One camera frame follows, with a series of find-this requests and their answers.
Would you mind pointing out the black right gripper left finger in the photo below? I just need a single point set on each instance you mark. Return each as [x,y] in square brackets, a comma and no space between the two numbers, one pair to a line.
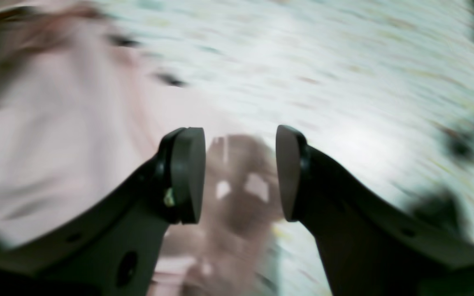
[112,248]

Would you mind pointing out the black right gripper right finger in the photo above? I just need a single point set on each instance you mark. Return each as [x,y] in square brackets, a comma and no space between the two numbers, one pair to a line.
[367,247]

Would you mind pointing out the pink T-shirt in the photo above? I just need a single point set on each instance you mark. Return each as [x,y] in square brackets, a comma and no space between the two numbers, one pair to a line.
[82,107]

